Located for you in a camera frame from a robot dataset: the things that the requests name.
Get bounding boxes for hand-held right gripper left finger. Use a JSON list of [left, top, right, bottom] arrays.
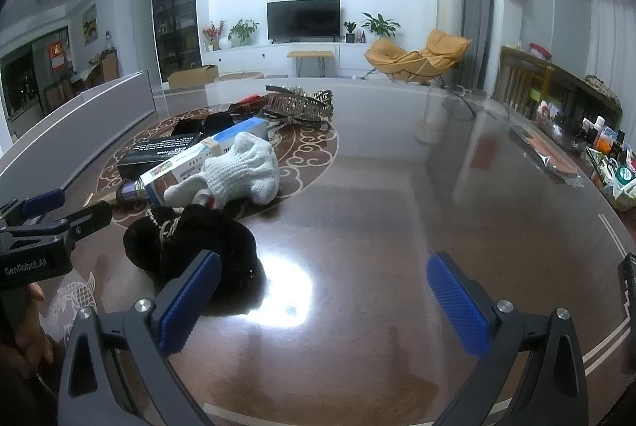
[[58, 250, 223, 426]]

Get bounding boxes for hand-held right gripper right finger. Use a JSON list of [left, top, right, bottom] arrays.
[[427, 251, 589, 426]]

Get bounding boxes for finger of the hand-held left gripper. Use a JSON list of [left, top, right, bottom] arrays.
[[60, 200, 114, 243], [0, 189, 67, 228]]

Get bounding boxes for small purple bottle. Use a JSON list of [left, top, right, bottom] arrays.
[[84, 179, 150, 209]]

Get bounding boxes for black fluffy hair scrunchie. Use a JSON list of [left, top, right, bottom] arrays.
[[122, 204, 266, 317]]

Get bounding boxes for black printed box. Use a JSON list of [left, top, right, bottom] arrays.
[[118, 132, 204, 181]]

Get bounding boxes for blue and white medicine box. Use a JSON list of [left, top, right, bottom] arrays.
[[139, 118, 269, 208]]

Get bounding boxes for white knit glove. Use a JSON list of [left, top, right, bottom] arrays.
[[164, 132, 280, 210]]

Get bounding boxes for brown wooden desktop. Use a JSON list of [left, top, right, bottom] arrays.
[[0, 80, 636, 426]]

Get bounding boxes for person's left hand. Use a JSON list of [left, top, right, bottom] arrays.
[[10, 284, 56, 378]]

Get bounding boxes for red door poster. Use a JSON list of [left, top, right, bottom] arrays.
[[48, 42, 68, 71]]

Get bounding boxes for clear plastic packet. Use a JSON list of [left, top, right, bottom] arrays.
[[509, 124, 582, 185]]

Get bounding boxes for cardboard box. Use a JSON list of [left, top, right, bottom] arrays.
[[167, 64, 219, 89]]

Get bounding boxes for red pouch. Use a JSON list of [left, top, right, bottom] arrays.
[[233, 94, 269, 113]]

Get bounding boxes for eyeglasses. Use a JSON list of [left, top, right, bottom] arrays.
[[442, 84, 490, 119]]

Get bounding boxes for basket of toiletries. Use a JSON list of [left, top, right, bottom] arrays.
[[534, 100, 636, 213]]

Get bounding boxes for vase of flowers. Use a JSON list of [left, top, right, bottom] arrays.
[[203, 21, 227, 51]]

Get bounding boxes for gold hair claw clip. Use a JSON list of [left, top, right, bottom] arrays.
[[262, 88, 335, 129]]

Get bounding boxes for white television cabinet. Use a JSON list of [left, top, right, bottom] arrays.
[[201, 39, 398, 81]]

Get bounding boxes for dark display cabinet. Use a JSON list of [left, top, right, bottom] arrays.
[[150, 0, 204, 84]]

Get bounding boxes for wooden chair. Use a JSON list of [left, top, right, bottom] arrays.
[[492, 45, 555, 113]]

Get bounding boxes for rhinestone hair clip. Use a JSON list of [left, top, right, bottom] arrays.
[[265, 84, 311, 97]]

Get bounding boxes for dark wooden sideboard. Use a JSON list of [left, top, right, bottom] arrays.
[[547, 58, 624, 133]]

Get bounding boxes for bushy green potted plant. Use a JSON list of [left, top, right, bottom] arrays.
[[229, 18, 260, 46]]

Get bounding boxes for orange lounge chair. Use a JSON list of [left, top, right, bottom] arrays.
[[364, 29, 473, 85]]

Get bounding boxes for woven basket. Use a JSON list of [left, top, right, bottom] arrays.
[[584, 74, 621, 103]]

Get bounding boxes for small wooden bench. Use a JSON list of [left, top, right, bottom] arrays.
[[287, 51, 334, 79]]

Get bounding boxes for large leafy potted plant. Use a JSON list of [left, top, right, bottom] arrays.
[[361, 12, 401, 41]]

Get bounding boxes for black television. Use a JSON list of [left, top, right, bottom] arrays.
[[267, 0, 341, 43]]

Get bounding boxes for black furry hair tie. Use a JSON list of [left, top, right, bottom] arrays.
[[171, 113, 239, 138]]

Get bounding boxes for framed wall painting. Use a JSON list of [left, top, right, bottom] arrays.
[[82, 4, 97, 46]]

